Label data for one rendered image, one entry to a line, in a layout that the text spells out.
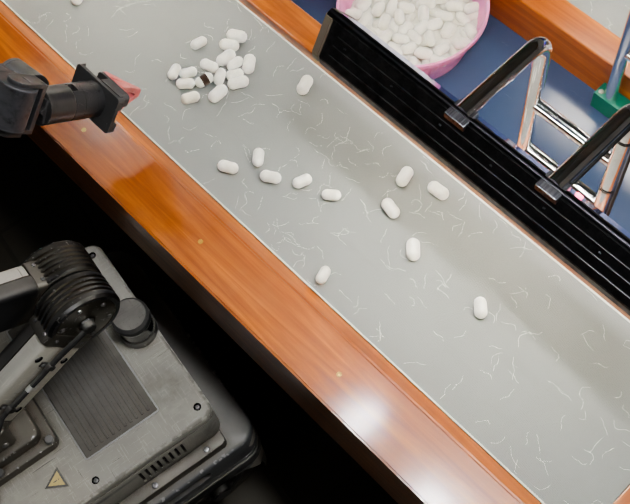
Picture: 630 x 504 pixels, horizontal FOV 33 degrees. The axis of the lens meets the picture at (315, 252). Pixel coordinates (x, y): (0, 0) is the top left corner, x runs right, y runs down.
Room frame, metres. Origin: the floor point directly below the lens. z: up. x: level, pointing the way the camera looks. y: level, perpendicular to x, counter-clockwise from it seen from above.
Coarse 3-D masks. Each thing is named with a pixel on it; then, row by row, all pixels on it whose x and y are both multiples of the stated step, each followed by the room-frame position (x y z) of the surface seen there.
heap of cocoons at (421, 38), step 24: (360, 0) 1.20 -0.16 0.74; (384, 0) 1.20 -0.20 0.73; (408, 0) 1.19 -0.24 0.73; (432, 0) 1.17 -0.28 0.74; (456, 0) 1.17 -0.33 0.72; (384, 24) 1.13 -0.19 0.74; (408, 24) 1.13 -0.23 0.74; (432, 24) 1.12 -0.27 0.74; (456, 24) 1.12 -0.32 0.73; (408, 48) 1.08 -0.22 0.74; (432, 48) 1.08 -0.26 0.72; (456, 48) 1.07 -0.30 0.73
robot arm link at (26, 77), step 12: (12, 60) 1.01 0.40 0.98; (24, 72) 0.98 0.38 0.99; (36, 72) 0.98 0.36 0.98; (24, 84) 0.91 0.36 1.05; (36, 84) 0.92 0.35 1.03; (48, 84) 0.98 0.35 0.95; (36, 96) 0.92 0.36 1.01; (36, 108) 0.90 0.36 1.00; (0, 132) 0.87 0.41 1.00; (24, 132) 0.88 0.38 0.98
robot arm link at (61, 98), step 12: (60, 84) 0.96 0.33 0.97; (48, 96) 0.92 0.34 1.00; (60, 96) 0.93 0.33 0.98; (72, 96) 0.93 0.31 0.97; (48, 108) 0.91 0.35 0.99; (60, 108) 0.91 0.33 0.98; (72, 108) 0.92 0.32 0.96; (36, 120) 0.91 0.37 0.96; (48, 120) 0.90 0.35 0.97; (60, 120) 0.90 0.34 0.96
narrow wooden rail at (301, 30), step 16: (240, 0) 1.24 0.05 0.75; (256, 0) 1.22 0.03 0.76; (272, 0) 1.21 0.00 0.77; (288, 0) 1.21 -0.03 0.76; (272, 16) 1.18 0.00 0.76; (288, 16) 1.17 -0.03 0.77; (304, 16) 1.17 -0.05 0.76; (288, 32) 1.14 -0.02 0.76; (304, 32) 1.13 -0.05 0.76; (304, 48) 1.10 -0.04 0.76; (320, 64) 1.07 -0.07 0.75; (336, 80) 1.04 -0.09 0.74; (416, 144) 0.88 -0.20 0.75; (496, 208) 0.74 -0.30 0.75; (512, 224) 0.71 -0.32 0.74; (592, 288) 0.58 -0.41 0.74
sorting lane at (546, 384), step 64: (0, 0) 1.34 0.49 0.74; (64, 0) 1.32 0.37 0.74; (128, 0) 1.29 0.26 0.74; (192, 0) 1.26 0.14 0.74; (128, 64) 1.15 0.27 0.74; (192, 64) 1.12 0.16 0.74; (256, 64) 1.10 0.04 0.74; (192, 128) 0.99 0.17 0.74; (256, 128) 0.97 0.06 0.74; (320, 128) 0.95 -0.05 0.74; (384, 128) 0.93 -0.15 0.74; (256, 192) 0.85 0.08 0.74; (320, 192) 0.83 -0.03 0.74; (384, 192) 0.81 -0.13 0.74; (320, 256) 0.71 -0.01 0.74; (384, 256) 0.69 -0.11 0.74; (448, 256) 0.68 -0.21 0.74; (512, 256) 0.66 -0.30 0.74; (384, 320) 0.59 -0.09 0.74; (448, 320) 0.57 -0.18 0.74; (512, 320) 0.55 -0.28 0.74; (576, 320) 0.53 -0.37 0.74; (448, 384) 0.47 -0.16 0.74; (512, 384) 0.45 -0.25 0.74; (576, 384) 0.44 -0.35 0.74; (512, 448) 0.36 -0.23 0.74; (576, 448) 0.34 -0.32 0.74
